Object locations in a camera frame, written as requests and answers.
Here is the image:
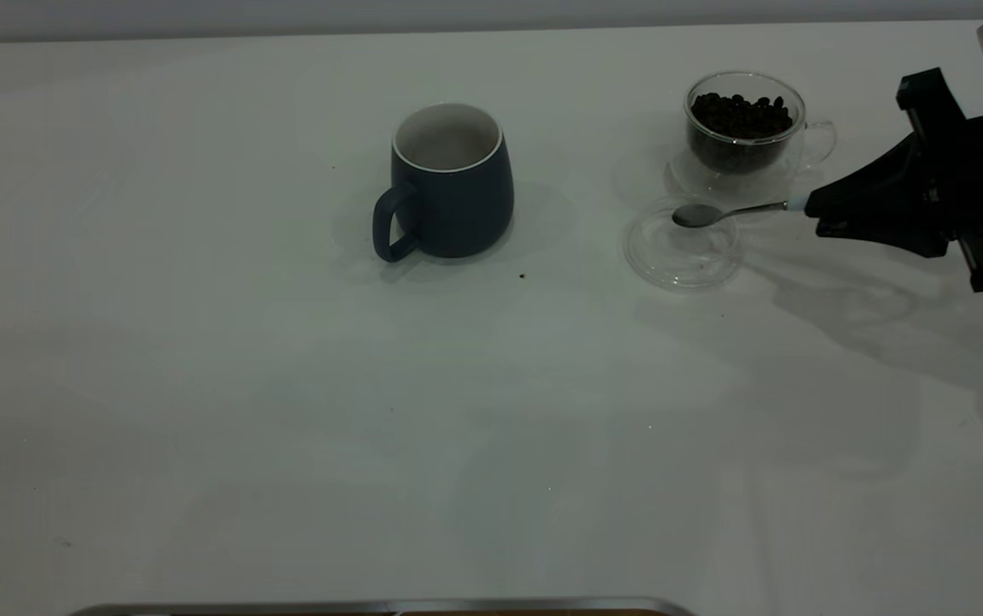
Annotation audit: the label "small clear glass dish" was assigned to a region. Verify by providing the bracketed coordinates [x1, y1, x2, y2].
[624, 195, 744, 290]

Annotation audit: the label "roasted coffee beans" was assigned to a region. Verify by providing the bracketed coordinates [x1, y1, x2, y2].
[690, 92, 796, 175]

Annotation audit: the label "dark grey ceramic mug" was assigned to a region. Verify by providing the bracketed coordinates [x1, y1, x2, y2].
[371, 103, 515, 264]

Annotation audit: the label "metal spoon light blue handle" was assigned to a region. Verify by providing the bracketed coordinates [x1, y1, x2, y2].
[672, 195, 810, 228]

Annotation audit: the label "clear glass cup with handle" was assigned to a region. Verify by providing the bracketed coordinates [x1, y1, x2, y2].
[669, 71, 838, 204]

